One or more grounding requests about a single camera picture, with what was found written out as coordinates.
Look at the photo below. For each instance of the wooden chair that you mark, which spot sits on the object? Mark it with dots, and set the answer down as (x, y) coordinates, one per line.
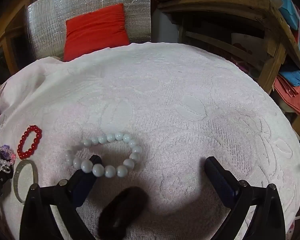
(7, 45)

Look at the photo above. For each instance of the brown hair scrunchie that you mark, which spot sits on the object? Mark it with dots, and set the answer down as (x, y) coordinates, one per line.
(137, 197)

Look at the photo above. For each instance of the blue folded cloth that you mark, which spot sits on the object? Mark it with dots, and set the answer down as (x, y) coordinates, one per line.
(292, 76)

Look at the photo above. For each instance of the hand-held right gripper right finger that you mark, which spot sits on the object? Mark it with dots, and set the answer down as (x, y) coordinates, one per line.
(220, 180)

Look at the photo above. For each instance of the wooden shelf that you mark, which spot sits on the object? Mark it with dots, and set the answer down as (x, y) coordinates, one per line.
(215, 3)

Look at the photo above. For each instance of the silver foil mat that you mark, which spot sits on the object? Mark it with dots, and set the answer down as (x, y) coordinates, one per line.
(47, 25)

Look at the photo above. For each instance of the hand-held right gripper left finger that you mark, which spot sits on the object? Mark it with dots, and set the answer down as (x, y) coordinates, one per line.
(83, 186)

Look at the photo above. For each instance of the orange folded cloth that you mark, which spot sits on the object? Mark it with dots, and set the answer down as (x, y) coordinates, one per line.
(292, 97)

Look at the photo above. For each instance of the silver bangle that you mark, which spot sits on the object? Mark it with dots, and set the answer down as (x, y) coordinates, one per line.
(15, 177)

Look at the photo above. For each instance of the red cushion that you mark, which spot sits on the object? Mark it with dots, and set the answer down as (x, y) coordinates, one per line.
(97, 30)

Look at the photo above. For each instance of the white embossed towel blanket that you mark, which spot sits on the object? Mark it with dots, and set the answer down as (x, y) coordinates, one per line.
(177, 92)

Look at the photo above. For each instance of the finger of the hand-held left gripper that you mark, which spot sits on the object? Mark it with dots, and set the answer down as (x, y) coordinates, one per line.
(3, 177)

